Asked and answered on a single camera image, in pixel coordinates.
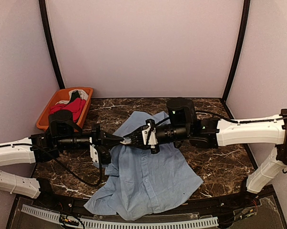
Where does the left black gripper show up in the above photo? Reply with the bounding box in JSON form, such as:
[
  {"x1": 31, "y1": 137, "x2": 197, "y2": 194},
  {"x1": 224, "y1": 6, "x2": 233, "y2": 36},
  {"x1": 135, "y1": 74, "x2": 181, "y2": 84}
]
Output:
[{"x1": 57, "y1": 122, "x2": 124, "y2": 151}]

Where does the light blue shirt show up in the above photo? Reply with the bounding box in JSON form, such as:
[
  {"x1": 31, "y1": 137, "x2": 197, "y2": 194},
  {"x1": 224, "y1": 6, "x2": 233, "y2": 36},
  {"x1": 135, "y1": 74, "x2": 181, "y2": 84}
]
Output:
[{"x1": 83, "y1": 111, "x2": 204, "y2": 221}]

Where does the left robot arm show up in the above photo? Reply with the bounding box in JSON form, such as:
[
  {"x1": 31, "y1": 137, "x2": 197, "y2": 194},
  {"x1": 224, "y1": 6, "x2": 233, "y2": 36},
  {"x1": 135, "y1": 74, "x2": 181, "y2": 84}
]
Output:
[{"x1": 0, "y1": 110, "x2": 124, "y2": 208}]

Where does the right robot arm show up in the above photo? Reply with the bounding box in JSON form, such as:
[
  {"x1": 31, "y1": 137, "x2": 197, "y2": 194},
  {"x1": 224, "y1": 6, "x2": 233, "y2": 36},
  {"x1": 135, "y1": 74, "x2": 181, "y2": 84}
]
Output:
[{"x1": 122, "y1": 97, "x2": 287, "y2": 207}]

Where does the orange plastic basket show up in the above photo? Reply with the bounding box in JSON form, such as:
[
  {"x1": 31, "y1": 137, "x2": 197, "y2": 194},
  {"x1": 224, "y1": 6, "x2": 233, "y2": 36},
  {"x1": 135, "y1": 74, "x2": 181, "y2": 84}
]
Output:
[{"x1": 36, "y1": 87, "x2": 93, "y2": 131}]

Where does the red cloth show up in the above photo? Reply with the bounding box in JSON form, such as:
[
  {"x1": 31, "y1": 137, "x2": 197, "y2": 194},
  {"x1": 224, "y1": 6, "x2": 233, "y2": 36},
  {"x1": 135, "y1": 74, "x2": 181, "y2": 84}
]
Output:
[{"x1": 50, "y1": 98, "x2": 86, "y2": 123}]

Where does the dark green cloth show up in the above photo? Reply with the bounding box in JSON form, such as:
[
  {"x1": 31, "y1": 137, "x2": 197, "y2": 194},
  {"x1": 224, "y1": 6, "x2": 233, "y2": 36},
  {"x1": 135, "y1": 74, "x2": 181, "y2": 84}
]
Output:
[{"x1": 68, "y1": 90, "x2": 81, "y2": 104}]

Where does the white cloth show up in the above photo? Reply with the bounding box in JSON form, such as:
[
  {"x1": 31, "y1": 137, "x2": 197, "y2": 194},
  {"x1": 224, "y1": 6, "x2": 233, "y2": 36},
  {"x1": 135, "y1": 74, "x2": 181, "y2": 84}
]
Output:
[{"x1": 69, "y1": 90, "x2": 89, "y2": 100}]

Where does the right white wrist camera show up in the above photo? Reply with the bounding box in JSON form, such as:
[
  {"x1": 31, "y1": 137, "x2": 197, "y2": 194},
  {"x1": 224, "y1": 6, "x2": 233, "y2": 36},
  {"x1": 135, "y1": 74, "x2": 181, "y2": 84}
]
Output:
[{"x1": 142, "y1": 126, "x2": 158, "y2": 148}]

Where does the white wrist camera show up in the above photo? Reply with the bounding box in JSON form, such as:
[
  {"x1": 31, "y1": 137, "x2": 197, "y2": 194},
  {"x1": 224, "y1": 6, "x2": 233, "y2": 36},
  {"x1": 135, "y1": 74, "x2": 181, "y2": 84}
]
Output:
[
  {"x1": 142, "y1": 126, "x2": 158, "y2": 148},
  {"x1": 89, "y1": 137, "x2": 99, "y2": 163}
]

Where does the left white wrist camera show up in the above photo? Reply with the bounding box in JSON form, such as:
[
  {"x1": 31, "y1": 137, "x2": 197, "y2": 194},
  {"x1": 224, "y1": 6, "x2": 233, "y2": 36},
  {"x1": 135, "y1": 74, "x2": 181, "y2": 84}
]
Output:
[{"x1": 89, "y1": 137, "x2": 99, "y2": 163}]

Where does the white perforated cable tray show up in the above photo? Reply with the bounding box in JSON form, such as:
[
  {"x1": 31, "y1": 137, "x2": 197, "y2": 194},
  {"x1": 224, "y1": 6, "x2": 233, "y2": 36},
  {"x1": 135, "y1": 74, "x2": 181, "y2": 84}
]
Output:
[{"x1": 21, "y1": 204, "x2": 219, "y2": 229}]

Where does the black left frame pole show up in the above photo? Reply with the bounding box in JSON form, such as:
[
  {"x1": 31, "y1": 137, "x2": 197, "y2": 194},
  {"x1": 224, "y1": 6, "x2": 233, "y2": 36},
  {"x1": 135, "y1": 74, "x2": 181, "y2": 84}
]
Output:
[{"x1": 38, "y1": 0, "x2": 65, "y2": 89}]

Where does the black frame pole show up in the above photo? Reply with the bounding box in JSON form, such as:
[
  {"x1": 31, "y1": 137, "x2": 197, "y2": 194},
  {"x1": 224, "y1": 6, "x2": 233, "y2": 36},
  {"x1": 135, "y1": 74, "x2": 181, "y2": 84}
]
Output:
[
  {"x1": 38, "y1": 0, "x2": 65, "y2": 89},
  {"x1": 222, "y1": 0, "x2": 251, "y2": 103}
]

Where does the black right frame pole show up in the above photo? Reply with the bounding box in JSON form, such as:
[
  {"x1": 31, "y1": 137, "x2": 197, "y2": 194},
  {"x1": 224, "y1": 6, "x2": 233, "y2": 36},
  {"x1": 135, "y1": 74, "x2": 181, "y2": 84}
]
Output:
[{"x1": 222, "y1": 0, "x2": 251, "y2": 103}]

